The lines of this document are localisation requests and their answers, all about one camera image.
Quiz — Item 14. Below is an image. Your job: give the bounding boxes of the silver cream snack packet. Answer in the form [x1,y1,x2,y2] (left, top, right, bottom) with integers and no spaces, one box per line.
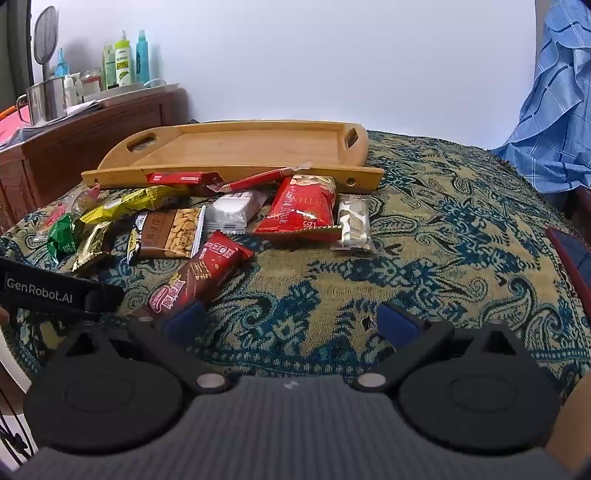
[331,194,376,253]

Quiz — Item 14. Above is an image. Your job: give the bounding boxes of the paisley blanket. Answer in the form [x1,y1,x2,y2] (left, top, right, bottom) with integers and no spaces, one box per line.
[0,129,591,407]

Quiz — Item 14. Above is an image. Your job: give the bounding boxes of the yellow snack packet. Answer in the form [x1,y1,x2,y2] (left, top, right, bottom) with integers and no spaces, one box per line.
[80,185,191,225]

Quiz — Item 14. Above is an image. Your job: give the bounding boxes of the blue plaid cloth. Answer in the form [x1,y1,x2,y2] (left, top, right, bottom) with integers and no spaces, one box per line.
[489,0,591,195]

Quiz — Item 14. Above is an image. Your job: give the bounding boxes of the green snack packet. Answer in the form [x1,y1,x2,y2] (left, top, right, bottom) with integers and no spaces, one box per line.
[46,212,85,265]

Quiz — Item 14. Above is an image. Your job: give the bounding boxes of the large red snack bag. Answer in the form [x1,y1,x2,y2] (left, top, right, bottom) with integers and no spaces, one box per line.
[252,174,338,241]

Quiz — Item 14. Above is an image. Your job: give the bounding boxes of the wooden tray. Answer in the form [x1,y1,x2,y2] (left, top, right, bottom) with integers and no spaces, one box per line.
[81,121,385,193]

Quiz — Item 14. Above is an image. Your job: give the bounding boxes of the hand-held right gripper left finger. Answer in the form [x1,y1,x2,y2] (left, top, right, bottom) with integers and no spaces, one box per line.
[58,302,234,395]

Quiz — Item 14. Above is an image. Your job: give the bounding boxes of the pale green bottle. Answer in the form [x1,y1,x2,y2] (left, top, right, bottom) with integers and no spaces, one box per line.
[102,44,116,91]

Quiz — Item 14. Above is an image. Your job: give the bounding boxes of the olive gold snack packet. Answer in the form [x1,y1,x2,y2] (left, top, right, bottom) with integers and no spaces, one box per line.
[71,220,115,276]

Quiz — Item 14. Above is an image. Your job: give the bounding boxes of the teal bottle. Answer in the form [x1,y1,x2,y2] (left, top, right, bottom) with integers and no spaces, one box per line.
[135,30,151,82]

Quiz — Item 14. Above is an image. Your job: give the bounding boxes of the metal mug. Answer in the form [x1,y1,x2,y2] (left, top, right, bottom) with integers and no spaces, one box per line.
[17,78,68,126]

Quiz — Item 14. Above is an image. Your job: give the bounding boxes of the dark red flat object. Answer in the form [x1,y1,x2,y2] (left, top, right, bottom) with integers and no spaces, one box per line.
[545,226,591,320]

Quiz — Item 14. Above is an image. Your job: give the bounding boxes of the glass jar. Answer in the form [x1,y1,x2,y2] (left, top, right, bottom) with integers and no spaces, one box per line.
[80,69,103,99]

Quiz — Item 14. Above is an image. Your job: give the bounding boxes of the green and white bottle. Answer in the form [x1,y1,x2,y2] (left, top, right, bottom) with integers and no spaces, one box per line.
[114,30,135,87]

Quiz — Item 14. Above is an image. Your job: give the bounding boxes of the wooden headboard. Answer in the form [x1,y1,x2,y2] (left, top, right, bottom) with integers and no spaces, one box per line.
[0,88,190,232]

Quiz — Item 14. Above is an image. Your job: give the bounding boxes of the white snack packet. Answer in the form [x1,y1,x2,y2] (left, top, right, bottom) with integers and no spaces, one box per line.
[204,190,269,232]

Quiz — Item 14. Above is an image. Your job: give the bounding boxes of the thin red stick packet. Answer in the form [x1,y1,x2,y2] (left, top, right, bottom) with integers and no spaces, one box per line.
[208,164,311,193]

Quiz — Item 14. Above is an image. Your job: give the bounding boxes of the brown sunflower seed packet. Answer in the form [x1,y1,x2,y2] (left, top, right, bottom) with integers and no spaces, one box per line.
[126,207,206,265]

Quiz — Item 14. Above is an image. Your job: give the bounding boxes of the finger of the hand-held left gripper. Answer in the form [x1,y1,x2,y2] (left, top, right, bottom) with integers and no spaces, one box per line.
[84,283,126,315]

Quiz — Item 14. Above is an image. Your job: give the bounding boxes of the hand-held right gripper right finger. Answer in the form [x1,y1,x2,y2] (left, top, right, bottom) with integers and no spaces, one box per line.
[353,302,527,394]

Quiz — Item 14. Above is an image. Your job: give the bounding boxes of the clear red label biscuit packet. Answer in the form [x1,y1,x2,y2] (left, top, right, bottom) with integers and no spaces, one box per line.
[41,184,101,223]

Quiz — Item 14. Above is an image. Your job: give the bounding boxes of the red wafer bar packet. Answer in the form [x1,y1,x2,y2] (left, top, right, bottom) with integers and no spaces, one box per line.
[145,171,223,197]

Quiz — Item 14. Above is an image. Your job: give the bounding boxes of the dark red chocolate bar packet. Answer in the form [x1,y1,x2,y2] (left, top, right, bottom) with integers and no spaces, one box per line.
[130,231,256,325]

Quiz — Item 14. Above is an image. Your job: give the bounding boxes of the stack of papers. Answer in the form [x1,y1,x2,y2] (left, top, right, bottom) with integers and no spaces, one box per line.
[20,100,105,140]

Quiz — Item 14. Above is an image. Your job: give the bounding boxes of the round mesh racket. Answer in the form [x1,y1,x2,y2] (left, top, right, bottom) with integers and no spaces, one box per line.
[34,6,61,80]

